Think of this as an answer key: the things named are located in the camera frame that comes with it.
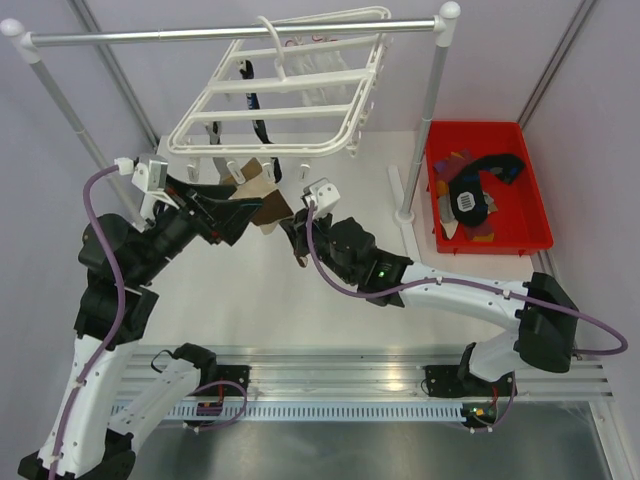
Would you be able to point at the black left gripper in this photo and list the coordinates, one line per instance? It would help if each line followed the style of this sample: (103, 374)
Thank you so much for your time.
(214, 217)

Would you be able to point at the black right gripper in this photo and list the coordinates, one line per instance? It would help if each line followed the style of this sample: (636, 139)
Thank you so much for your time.
(298, 231)

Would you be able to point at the brown and beige back sock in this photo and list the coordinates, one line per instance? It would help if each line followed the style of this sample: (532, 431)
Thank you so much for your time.
(274, 209)

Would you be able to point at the white plastic clip hanger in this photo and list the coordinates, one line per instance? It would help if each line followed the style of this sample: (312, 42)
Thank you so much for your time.
(252, 132)

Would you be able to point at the purple striped sock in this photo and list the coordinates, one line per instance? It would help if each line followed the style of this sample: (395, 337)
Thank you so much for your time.
(448, 168)
(482, 233)

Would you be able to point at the grey sock with black stripes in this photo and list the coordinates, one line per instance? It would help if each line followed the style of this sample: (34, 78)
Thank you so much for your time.
(446, 212)

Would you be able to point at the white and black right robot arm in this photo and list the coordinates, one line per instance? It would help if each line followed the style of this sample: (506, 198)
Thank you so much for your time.
(537, 317)

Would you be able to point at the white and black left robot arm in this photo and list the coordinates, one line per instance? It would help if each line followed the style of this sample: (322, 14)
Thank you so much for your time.
(88, 441)

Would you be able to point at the red plastic bin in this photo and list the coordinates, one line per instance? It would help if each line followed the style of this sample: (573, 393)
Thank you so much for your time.
(520, 224)

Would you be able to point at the silver and white clothes rack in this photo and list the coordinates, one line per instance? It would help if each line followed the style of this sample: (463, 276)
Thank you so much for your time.
(253, 65)

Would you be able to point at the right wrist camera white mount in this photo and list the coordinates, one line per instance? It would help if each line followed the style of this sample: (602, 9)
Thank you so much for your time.
(323, 194)

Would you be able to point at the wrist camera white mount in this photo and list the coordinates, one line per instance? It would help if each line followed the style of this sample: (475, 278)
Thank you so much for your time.
(149, 174)
(323, 194)

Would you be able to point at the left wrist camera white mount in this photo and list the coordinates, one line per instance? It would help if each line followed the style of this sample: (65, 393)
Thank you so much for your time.
(149, 174)

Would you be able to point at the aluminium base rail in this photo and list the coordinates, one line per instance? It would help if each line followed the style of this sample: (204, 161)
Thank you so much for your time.
(359, 374)

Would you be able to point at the white slotted cable duct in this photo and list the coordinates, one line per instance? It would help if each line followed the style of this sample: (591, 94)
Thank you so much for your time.
(421, 411)

